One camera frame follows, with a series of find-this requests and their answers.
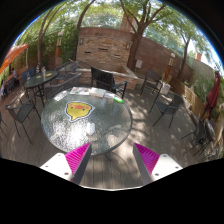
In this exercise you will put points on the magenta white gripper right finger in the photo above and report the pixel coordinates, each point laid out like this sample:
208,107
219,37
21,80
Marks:
153,166

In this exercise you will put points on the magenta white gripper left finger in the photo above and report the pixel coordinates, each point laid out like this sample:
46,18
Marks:
69,166

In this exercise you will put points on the white computer mouse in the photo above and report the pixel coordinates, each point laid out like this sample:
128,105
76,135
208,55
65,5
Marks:
90,128

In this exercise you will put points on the yellow duck mouse pad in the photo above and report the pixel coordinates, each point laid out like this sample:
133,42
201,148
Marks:
77,110

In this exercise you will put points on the round glass patio table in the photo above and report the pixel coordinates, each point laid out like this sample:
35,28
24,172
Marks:
113,123

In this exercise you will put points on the grey patio chair left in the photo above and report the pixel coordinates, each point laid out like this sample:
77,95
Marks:
20,110

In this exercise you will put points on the green small object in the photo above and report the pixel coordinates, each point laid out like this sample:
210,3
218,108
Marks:
119,100

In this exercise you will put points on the open white book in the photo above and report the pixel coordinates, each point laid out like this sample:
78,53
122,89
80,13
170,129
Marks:
88,91

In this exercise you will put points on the white paper sheet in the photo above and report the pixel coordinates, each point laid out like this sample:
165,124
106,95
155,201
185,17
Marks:
109,95

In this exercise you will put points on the black patio chair far right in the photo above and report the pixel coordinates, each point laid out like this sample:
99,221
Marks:
152,80

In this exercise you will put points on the grey patio chair near table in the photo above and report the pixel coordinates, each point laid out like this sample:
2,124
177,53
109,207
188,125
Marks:
71,80

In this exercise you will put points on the black patio chair behind table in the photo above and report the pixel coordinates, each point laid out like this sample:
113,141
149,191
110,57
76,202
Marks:
105,80

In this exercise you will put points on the orange patio umbrella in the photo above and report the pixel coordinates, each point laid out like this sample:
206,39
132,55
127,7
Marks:
12,54

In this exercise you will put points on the tree trunk centre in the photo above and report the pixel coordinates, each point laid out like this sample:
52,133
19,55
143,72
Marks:
140,14

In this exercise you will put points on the brick fountain wall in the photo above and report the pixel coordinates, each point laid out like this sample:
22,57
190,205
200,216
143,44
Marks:
106,46

